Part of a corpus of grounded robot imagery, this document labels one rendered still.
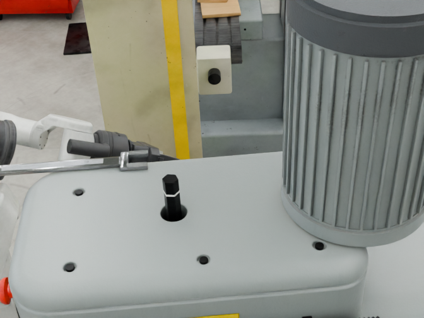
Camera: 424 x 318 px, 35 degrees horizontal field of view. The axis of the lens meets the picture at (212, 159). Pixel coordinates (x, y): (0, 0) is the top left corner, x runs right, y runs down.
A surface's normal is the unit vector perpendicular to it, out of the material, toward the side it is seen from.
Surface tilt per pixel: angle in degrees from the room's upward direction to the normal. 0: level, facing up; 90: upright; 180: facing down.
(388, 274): 0
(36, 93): 0
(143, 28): 90
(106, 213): 0
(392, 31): 90
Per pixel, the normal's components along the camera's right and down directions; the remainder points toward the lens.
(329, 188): -0.53, 0.55
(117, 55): 0.07, 0.62
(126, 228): -0.04, -0.78
